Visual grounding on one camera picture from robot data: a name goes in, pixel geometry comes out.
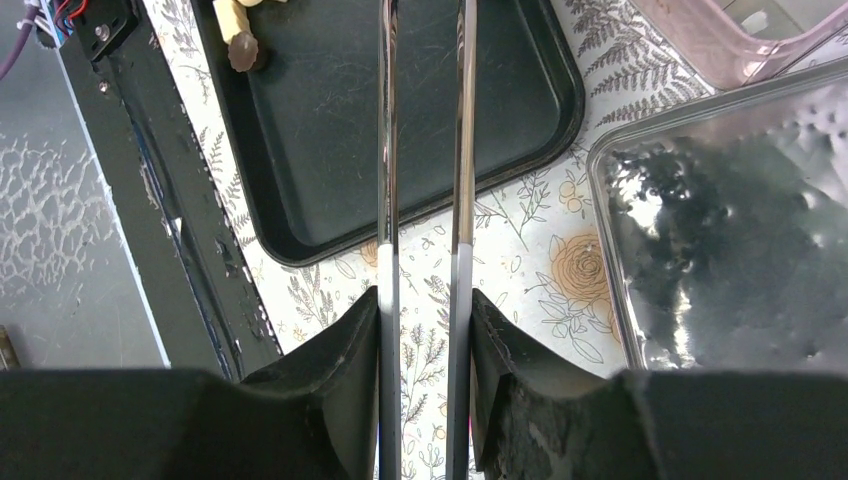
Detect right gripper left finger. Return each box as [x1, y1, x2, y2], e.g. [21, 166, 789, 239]
[1, 288, 379, 479]

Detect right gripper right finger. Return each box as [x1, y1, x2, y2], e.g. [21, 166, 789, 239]
[471, 290, 847, 479]

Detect metal serving tongs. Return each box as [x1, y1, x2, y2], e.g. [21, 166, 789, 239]
[377, 1, 478, 479]

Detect black plastic tray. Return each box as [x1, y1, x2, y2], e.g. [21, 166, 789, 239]
[192, 1, 586, 267]

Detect pink grid box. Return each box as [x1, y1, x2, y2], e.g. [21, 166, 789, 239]
[632, 0, 847, 90]

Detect floral table mat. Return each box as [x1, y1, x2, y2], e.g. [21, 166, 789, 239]
[142, 0, 848, 480]

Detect silver metal tray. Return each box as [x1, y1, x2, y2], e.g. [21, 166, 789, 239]
[588, 59, 847, 374]

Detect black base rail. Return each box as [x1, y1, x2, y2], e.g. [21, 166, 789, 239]
[60, 1, 281, 382]

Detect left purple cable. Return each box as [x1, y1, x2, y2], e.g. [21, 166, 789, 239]
[0, 0, 41, 84]

